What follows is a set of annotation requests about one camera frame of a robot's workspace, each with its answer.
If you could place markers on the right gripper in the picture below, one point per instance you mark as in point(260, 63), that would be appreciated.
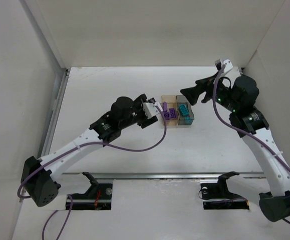
point(205, 88)

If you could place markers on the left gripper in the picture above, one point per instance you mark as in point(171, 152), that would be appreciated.
point(143, 110)

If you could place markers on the teal lego brick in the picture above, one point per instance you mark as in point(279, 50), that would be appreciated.
point(183, 109)

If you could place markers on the purple small lego brick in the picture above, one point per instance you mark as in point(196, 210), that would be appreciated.
point(166, 115)

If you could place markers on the purple flower lego tile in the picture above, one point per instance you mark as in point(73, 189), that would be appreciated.
point(165, 108)

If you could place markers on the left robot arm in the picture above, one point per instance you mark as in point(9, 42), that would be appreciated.
point(40, 175)

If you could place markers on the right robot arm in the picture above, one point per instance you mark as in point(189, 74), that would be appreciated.
point(253, 128)

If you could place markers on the grey transparent container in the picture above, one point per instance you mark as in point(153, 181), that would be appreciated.
point(180, 99)

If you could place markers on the orange transparent container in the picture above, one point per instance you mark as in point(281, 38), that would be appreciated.
point(171, 103)

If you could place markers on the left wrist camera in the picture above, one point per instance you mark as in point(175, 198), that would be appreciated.
point(152, 108)

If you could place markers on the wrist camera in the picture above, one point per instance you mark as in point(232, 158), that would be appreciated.
point(152, 108)
point(224, 66)

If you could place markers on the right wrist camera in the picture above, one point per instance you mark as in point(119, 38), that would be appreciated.
point(224, 66)

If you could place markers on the aluminium rail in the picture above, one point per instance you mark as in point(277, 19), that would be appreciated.
point(160, 176)

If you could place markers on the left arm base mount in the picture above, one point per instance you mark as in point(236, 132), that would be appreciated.
point(88, 192)

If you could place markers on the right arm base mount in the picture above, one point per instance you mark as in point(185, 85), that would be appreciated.
point(216, 196)

